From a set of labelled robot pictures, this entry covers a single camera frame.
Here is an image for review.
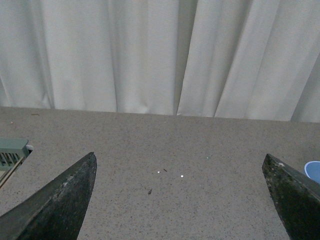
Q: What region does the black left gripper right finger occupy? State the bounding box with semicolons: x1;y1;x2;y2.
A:
262;153;320;240

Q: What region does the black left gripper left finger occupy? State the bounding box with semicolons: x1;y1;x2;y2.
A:
0;152;97;240

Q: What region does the blue plastic cup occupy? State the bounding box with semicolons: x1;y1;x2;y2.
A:
304;161;320;184

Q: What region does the green slotted box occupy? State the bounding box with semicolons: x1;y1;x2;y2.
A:
0;138;35;188

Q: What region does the white pleated curtain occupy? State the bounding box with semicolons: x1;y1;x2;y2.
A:
0;0;320;122

